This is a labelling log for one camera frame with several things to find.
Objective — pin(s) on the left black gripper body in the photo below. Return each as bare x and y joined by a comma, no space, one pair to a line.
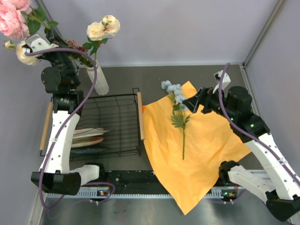
60,60

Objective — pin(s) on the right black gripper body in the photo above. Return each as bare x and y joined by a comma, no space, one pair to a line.
213,102

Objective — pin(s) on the mauve rose stem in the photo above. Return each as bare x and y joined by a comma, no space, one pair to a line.
78,57

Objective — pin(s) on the cream rose stem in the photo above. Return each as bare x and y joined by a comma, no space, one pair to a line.
20,52
99,33

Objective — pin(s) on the orange paper flower bouquet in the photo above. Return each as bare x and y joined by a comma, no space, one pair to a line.
186,162

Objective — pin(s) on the pink rose stem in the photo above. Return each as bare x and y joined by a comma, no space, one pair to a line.
19,19

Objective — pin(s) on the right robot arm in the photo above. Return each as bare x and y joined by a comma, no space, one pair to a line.
281,194

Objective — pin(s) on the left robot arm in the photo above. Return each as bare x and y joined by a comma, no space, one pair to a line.
61,80

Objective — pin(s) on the white ribbed ceramic vase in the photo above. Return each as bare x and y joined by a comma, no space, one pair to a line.
101,86

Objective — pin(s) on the blue flower stem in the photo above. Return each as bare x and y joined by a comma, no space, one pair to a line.
178,117

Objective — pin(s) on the white plate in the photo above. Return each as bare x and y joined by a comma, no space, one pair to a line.
89,132

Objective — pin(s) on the pink rimmed plate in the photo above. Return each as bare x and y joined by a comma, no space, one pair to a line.
86,141

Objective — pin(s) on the blue plate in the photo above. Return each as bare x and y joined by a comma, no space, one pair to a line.
89,150

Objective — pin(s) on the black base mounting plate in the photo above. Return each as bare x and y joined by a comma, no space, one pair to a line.
135,182

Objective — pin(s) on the black wire dish rack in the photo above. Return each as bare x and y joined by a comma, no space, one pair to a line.
119,112

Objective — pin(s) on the grey cable duct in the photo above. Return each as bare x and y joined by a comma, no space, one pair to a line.
102,193

